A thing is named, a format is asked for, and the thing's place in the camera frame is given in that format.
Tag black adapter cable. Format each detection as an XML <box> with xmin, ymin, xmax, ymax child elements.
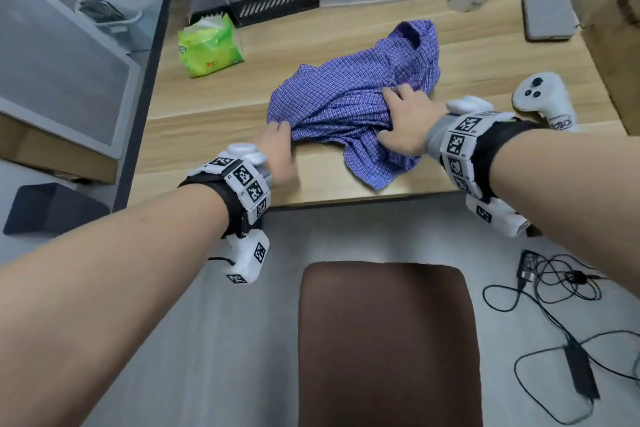
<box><xmin>514</xmin><ymin>292</ymin><xmax>640</xmax><ymax>408</ymax></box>

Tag purple checked shirt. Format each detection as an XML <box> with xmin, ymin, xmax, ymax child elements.
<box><xmin>266</xmin><ymin>19</ymin><xmax>442</xmax><ymax>190</ymax></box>

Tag white right wrist tracker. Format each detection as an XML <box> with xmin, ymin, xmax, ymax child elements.
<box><xmin>424</xmin><ymin>96</ymin><xmax>535</xmax><ymax>239</ymax></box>

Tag flat cardboard sheet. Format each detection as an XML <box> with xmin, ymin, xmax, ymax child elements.
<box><xmin>0</xmin><ymin>114</ymin><xmax>119</xmax><ymax>185</ymax></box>

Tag grey framed panel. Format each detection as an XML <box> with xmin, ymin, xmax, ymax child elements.
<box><xmin>0</xmin><ymin>0</ymin><xmax>142</xmax><ymax>160</ymax></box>

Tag black tangled cable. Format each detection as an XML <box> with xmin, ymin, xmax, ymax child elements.
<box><xmin>482</xmin><ymin>254</ymin><xmax>609</xmax><ymax>313</ymax></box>

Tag person's left forearm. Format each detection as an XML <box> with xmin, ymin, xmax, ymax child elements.
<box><xmin>0</xmin><ymin>184</ymin><xmax>232</xmax><ymax>427</ymax></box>

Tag green tissue packet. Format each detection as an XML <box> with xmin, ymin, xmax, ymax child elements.
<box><xmin>178</xmin><ymin>12</ymin><xmax>246</xmax><ymax>79</ymax></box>

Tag person's right forearm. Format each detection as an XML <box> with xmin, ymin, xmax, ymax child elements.
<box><xmin>487</xmin><ymin>127</ymin><xmax>640</xmax><ymax>302</ymax></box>

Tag brown cardboard box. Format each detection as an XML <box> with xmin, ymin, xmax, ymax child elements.
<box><xmin>542</xmin><ymin>0</ymin><xmax>640</xmax><ymax>136</ymax></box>

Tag white left wrist tracker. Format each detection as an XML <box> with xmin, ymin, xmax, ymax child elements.
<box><xmin>178</xmin><ymin>142</ymin><xmax>274</xmax><ymax>288</ymax></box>

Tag white bin with bag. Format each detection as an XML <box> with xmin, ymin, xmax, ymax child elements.
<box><xmin>75</xmin><ymin>0</ymin><xmax>152</xmax><ymax>55</ymax></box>

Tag person's left hand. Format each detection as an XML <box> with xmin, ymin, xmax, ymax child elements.
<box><xmin>255</xmin><ymin>120</ymin><xmax>301</xmax><ymax>192</ymax></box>

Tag white game controller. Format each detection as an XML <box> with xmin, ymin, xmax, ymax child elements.
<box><xmin>511</xmin><ymin>72</ymin><xmax>579</xmax><ymax>132</ymax></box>

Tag person's right hand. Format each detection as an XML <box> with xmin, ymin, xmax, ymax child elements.
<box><xmin>375</xmin><ymin>85</ymin><xmax>449</xmax><ymax>157</ymax></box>

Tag small black usb hub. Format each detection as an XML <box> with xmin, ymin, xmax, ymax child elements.
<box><xmin>518</xmin><ymin>250</ymin><xmax>540</xmax><ymax>288</ymax></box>

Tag dark grey floor box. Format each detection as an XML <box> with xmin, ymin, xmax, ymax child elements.
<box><xmin>2</xmin><ymin>182</ymin><xmax>111</xmax><ymax>237</ymax></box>

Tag grey smartphone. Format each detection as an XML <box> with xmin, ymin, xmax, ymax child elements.
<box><xmin>516</xmin><ymin>0</ymin><xmax>581</xmax><ymax>42</ymax></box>

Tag black power adapter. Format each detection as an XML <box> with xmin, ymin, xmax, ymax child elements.
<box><xmin>564</xmin><ymin>343</ymin><xmax>601</xmax><ymax>400</ymax></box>

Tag brown chair seat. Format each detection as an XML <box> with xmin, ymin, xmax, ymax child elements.
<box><xmin>297</xmin><ymin>262</ymin><xmax>484</xmax><ymax>427</ymax></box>

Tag white wrist tracker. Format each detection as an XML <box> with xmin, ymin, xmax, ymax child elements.
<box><xmin>178</xmin><ymin>142</ymin><xmax>274</xmax><ymax>288</ymax></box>
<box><xmin>424</xmin><ymin>96</ymin><xmax>535</xmax><ymax>239</ymax></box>

